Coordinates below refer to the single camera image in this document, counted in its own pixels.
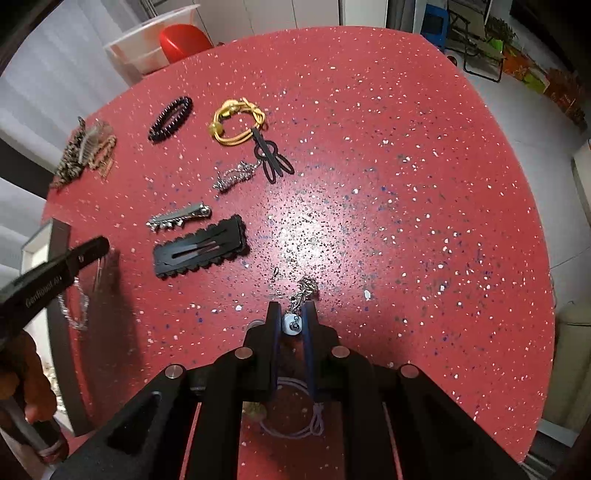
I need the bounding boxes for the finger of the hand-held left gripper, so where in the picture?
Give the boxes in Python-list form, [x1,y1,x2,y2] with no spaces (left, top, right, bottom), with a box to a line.
[48,236,110,289]

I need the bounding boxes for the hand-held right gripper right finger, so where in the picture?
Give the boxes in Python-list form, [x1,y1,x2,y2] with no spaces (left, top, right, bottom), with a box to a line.
[305,301,529,480]

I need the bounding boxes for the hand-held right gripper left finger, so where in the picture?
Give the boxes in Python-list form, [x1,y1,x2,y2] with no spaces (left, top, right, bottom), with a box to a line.
[51,301,281,480]

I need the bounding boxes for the pearl drop chain earring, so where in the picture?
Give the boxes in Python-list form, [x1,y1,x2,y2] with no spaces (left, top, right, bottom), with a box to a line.
[281,277,320,336]

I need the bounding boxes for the grey jewelry box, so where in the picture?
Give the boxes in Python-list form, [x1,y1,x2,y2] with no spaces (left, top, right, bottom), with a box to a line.
[21,219,123,435]

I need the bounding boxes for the purple elastic hair tie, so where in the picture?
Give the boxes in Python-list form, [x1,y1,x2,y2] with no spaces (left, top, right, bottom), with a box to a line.
[257,376,326,438]

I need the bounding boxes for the silver rhinestone hair clip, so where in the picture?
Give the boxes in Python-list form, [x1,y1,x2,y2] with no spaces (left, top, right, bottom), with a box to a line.
[146,202,213,232]

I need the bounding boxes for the person's left hand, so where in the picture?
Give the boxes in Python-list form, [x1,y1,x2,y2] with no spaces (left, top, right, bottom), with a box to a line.
[0,331,58,423]

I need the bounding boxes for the leopard print scrunchie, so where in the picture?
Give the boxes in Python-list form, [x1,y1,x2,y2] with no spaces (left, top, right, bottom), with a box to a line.
[49,117,95,189]

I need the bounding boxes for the black scalloped snap hair clip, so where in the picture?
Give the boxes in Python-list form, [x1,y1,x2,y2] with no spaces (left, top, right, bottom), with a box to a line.
[153,215,250,280]

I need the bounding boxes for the clear claw hair clip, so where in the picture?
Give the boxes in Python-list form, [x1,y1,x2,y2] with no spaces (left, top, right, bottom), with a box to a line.
[79,120,113,165]

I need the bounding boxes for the black slim hair clip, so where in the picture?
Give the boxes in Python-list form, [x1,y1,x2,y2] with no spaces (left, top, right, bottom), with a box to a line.
[252,128,295,184]

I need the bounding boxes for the white curtain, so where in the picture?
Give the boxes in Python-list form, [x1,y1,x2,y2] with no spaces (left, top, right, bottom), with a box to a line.
[0,18,132,259]

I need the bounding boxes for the clear plastic tub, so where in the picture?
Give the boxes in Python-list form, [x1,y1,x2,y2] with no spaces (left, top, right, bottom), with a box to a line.
[103,4,214,86]

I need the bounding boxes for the red plastic stool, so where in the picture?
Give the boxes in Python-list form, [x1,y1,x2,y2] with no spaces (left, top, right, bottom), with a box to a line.
[159,25,216,66]

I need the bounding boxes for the blue plastic stool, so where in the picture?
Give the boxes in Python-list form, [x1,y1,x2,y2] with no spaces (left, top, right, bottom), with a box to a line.
[421,4,452,49]

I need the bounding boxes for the folding chair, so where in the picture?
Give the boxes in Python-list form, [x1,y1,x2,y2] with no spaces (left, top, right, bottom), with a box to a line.
[444,0,509,84]

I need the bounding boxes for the potted plant reddish leaves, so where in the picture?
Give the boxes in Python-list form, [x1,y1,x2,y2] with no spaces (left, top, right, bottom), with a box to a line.
[544,68,588,126]

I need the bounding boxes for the potted plant green pot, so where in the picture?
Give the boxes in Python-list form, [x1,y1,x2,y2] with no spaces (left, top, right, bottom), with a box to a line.
[484,16,517,54]

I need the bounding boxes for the crystal bead bracelet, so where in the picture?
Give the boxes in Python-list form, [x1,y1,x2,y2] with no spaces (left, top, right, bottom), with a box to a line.
[58,276,90,331]

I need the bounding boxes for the tan braided hair tie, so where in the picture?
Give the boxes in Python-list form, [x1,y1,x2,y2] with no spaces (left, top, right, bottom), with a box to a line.
[89,137,117,180]

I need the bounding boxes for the black spiral hair tie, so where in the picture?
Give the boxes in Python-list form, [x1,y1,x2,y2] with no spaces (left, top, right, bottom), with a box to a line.
[148,95,194,143]

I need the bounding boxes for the yellow knotted hair tie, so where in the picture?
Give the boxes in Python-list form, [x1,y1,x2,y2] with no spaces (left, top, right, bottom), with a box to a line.
[209,97,268,148]

